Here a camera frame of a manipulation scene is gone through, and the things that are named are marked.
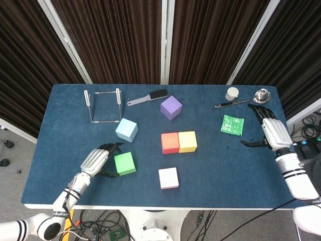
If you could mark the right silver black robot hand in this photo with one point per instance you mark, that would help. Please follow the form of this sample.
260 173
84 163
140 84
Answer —
277 134

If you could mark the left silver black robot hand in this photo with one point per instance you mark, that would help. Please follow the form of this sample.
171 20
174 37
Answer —
96 160

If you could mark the green cube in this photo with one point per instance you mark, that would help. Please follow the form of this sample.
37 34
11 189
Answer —
125 163

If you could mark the light blue cube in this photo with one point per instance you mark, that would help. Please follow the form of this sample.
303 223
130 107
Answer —
126 129

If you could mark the red orange cube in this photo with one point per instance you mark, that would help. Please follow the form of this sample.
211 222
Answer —
170 142

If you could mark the yellow cube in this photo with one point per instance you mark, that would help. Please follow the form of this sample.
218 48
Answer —
187 141

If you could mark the purple cube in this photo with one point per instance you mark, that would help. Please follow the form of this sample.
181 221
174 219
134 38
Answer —
171 106

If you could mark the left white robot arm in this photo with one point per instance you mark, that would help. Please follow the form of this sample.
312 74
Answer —
77 185

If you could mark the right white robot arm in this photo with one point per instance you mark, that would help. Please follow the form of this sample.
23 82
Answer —
298 180

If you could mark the white pink cube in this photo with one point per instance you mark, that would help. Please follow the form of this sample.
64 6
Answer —
168 177

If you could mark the blue felt table cover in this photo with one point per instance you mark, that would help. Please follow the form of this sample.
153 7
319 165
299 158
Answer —
75 140

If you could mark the black power strip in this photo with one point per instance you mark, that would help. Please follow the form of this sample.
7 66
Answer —
304 148

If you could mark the green foil packet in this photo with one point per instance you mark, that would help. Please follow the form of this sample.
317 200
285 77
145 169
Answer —
232 125

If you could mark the dark grey trouser leg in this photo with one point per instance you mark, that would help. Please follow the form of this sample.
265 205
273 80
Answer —
314 170

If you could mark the small white jar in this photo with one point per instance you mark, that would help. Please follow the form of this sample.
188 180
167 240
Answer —
232 93

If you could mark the yellow floor tape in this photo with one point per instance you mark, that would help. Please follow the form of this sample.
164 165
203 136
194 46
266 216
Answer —
70 218

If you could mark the orange connector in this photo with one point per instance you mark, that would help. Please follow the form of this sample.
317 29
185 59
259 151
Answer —
77 223

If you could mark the green circuit board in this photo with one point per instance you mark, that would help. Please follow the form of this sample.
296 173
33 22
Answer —
117 234

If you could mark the dark brown pleated curtain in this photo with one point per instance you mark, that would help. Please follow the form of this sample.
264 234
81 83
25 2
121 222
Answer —
25 62
113 37
213 37
296 55

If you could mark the black caster wheel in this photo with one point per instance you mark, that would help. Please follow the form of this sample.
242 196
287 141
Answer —
7 143
4 162

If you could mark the grey brush black bristles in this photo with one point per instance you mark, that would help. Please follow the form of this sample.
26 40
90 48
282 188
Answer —
158 94

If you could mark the white partition frame post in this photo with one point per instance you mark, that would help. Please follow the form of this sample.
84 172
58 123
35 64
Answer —
303 113
253 40
65 40
167 37
15 129

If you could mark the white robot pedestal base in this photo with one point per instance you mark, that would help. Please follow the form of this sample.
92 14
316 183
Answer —
155 226

